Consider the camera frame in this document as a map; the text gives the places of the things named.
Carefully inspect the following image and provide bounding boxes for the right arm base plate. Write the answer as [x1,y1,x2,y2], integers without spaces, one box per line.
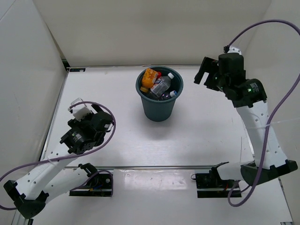
[190,162,241,198]

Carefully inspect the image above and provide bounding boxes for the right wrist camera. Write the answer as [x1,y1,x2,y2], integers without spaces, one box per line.
[218,45,244,75]

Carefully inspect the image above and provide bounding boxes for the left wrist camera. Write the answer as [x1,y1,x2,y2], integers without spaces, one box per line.
[68,104,92,121]

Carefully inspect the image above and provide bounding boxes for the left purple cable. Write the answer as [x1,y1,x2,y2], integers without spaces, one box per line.
[0,101,116,210]

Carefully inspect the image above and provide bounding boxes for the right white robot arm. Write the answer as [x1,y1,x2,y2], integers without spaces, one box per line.
[194,53,298,188]

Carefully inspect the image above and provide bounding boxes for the dark green plastic bin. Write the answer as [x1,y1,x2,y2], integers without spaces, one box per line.
[135,66,183,122]

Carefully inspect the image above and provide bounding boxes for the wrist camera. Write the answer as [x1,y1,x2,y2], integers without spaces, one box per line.
[218,45,244,75]
[68,104,92,121]

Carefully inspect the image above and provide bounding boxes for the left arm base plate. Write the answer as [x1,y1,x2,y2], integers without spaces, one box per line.
[69,170,114,197]

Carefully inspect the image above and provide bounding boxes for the tall white label water bottle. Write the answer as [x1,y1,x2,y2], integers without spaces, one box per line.
[150,73,174,97]

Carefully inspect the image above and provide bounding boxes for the clear unlabelled plastic bottle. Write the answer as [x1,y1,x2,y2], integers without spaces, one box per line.
[161,90,177,100]

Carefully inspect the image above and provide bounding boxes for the orange juice bottle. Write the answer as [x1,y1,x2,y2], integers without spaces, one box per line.
[140,68,158,93]

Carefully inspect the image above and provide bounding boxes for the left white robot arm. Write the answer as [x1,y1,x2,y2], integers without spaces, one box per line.
[3,100,116,219]

